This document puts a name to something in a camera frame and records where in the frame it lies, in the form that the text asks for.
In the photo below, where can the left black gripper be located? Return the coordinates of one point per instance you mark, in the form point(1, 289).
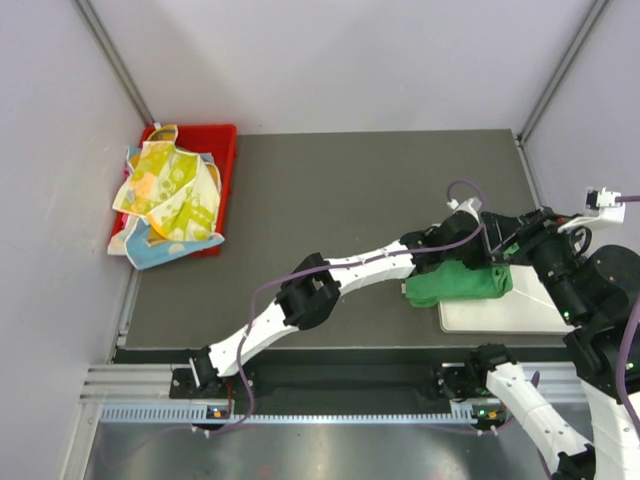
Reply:
point(482, 257)

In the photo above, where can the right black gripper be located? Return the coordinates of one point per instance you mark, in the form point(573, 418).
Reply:
point(527, 229)

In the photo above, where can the green microfiber towel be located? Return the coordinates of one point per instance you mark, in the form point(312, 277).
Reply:
point(453, 282)

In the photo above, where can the yellow green patterned towel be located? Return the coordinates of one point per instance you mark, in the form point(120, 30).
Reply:
point(175, 191)

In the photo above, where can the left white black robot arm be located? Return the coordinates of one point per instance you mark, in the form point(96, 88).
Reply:
point(307, 296)

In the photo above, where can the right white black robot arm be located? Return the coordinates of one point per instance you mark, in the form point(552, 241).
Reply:
point(598, 296)

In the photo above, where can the white square tray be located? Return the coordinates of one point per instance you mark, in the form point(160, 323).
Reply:
point(526, 309)

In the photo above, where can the red plastic bin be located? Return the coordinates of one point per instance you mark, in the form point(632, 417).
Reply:
point(217, 144)

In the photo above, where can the blue patterned towel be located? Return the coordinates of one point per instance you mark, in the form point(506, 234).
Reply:
point(137, 242)

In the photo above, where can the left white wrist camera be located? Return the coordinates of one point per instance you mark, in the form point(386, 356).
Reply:
point(471, 206)

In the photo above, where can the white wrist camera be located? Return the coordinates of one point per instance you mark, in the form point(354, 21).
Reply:
point(471, 206)
point(603, 209)

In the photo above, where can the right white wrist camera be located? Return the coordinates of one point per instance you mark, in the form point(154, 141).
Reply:
point(603, 209)

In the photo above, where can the aluminium frame rail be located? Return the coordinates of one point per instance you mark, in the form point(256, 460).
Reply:
point(151, 382)

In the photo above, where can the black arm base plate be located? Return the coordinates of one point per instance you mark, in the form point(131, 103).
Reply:
point(359, 379)

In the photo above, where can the right aluminium corner post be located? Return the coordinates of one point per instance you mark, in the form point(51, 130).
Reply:
point(569, 54)

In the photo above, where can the aluminium corner post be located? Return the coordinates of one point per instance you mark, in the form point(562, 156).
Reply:
point(95, 26)
point(569, 54)

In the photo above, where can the left aluminium corner post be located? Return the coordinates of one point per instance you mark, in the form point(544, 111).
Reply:
point(95, 26)

